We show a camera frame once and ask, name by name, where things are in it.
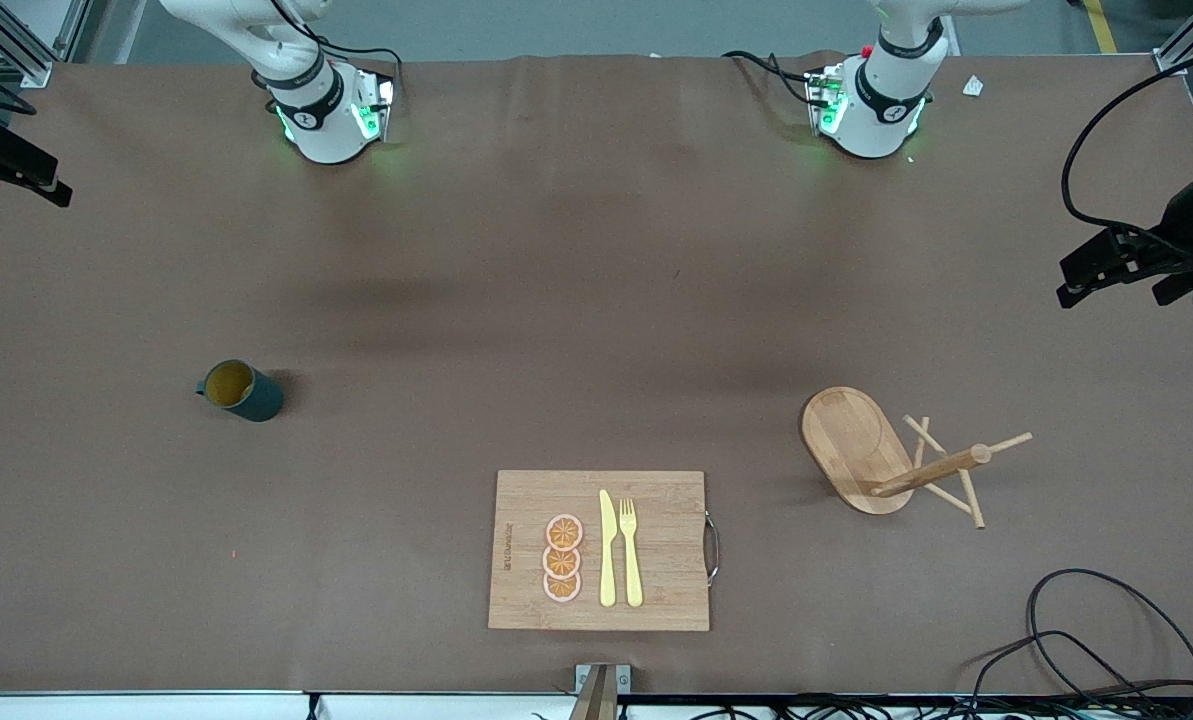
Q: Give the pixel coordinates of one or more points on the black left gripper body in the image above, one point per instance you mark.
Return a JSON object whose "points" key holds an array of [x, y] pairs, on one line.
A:
{"points": [[1182, 222]]}

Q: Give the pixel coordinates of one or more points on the dark teal cup yellow inside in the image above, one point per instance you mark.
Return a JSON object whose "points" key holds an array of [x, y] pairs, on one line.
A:
{"points": [[256, 400]]}

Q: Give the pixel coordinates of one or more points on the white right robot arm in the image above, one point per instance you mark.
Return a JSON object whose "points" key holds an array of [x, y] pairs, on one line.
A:
{"points": [[326, 130]]}

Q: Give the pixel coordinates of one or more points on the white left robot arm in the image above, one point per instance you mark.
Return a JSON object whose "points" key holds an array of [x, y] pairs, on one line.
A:
{"points": [[876, 120]]}

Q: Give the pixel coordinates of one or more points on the wooden cup rack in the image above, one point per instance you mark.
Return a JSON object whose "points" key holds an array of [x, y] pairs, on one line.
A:
{"points": [[851, 440]]}

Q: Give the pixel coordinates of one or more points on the white paper scrap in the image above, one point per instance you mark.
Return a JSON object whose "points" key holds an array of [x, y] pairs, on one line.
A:
{"points": [[974, 86]]}

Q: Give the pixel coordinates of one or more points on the brown table cover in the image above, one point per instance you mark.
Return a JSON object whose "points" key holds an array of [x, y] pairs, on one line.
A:
{"points": [[596, 300]]}

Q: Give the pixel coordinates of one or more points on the bamboo cutting board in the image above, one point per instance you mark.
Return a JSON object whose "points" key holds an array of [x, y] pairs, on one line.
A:
{"points": [[671, 560]]}

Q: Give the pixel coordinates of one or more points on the yellow plastic fork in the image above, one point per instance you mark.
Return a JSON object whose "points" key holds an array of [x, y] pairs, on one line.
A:
{"points": [[633, 570]]}

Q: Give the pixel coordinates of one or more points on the yellow plastic knife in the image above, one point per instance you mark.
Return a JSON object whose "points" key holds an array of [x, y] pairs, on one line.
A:
{"points": [[608, 560]]}

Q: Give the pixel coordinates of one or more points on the toy orange slice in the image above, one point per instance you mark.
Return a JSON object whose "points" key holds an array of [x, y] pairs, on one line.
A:
{"points": [[563, 532]]}

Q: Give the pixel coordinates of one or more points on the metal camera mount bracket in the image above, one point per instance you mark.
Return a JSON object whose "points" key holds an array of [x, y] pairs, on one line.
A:
{"points": [[596, 700]]}

